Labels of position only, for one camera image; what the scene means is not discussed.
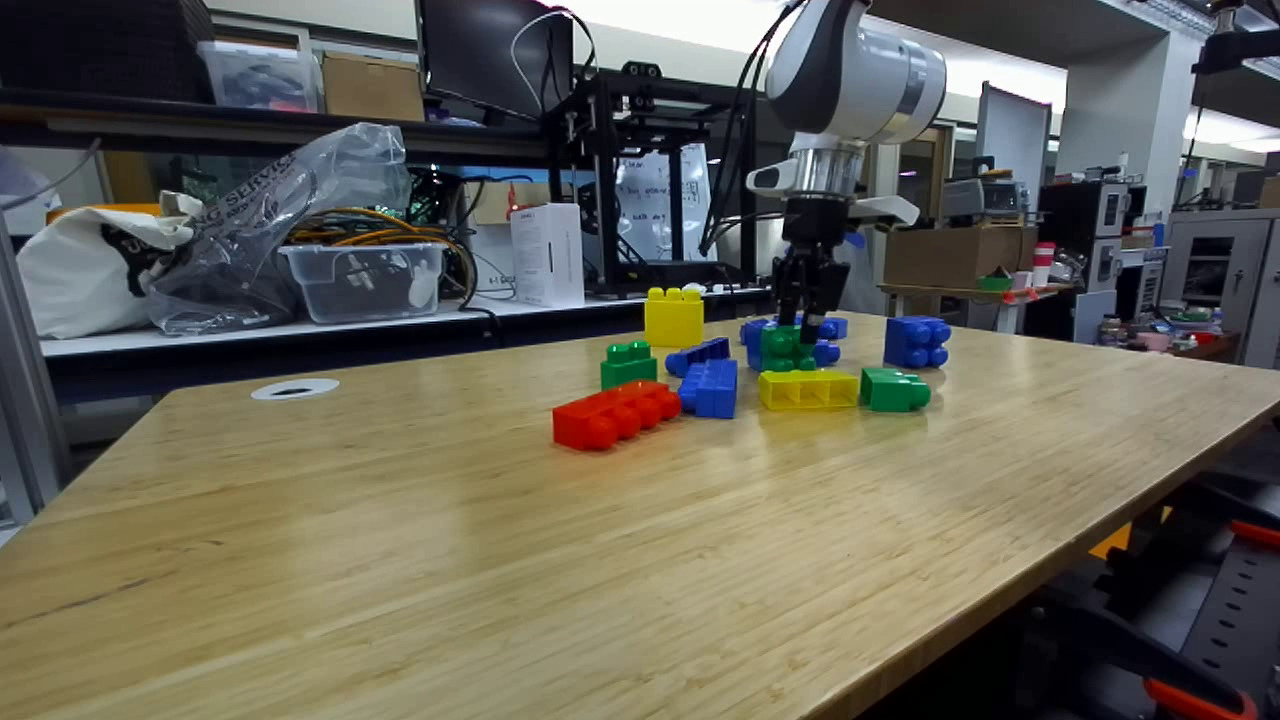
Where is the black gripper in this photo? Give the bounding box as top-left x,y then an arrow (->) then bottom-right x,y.
772,194 -> 857,337

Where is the yellow square toy brick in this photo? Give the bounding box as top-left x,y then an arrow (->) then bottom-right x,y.
755,363 -> 864,416

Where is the blue tall stacked toy brick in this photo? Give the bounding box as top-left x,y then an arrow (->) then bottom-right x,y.
879,310 -> 958,377

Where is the yellow tall brick stack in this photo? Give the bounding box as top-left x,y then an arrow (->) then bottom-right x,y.
640,283 -> 713,354

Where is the brown cardboard box large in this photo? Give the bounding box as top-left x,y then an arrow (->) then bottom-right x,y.
879,219 -> 1040,297

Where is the red four-stud toy brick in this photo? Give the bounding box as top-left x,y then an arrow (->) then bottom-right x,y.
550,379 -> 690,455

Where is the white upright panel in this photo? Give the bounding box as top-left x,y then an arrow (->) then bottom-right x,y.
978,78 -> 1057,217

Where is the white cardboard box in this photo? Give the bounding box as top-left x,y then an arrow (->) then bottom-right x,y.
508,194 -> 592,310

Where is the black appliance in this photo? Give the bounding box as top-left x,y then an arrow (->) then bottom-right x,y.
1035,176 -> 1152,305

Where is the grey equipment cabinet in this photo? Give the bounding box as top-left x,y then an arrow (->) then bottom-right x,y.
1156,205 -> 1280,372

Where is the black computer monitor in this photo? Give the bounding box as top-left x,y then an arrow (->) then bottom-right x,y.
412,0 -> 582,127

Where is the brown cardboard box small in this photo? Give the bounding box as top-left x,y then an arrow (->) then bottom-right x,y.
315,49 -> 434,127

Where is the clear crumpled plastic bag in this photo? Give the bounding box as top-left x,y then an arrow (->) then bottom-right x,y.
137,116 -> 453,338

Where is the white round desk grommet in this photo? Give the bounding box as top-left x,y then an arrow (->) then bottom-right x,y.
249,377 -> 345,409

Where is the clear plastic container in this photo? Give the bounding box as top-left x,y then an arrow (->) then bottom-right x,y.
195,34 -> 327,116

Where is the white side table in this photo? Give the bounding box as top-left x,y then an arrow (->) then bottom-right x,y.
38,283 -> 806,411

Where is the white cloth bag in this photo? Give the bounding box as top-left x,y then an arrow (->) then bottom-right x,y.
12,194 -> 204,344

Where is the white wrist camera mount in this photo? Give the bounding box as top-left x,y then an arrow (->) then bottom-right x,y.
742,154 -> 929,232

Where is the black metal frame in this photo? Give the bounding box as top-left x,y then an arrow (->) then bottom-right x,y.
551,56 -> 772,299

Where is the clear bin with cables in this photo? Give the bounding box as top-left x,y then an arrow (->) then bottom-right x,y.
275,236 -> 456,329

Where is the red handled tool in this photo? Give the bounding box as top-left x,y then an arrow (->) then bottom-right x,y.
1223,514 -> 1280,557
1138,671 -> 1264,720

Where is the black wall shelf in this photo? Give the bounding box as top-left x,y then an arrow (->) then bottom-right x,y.
0,92 -> 592,173

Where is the aluminium extrusion post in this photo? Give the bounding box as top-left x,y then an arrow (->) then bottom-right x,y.
0,217 -> 74,514

